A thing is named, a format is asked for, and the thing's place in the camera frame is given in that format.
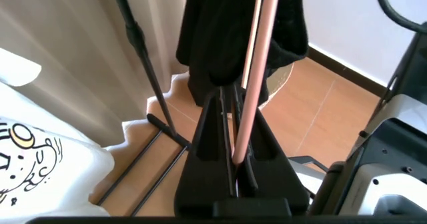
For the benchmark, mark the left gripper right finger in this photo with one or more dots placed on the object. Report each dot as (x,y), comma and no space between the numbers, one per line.
(277,180)

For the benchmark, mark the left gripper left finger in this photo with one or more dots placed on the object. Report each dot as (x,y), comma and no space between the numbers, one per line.
(200,184)

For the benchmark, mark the pink clothes hanger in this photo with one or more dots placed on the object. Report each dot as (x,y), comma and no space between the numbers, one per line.
(257,67)

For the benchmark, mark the black clothes rack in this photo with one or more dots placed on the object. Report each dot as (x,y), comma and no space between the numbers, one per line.
(135,37)

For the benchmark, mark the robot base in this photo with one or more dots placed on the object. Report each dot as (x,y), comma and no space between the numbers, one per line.
(383,190)

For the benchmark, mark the black garment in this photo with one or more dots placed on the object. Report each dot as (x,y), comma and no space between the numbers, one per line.
(217,34)

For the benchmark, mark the white laundry basket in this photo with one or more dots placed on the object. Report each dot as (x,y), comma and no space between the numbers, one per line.
(280,80)

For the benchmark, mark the white printed shirt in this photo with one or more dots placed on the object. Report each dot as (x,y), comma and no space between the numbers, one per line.
(66,184)

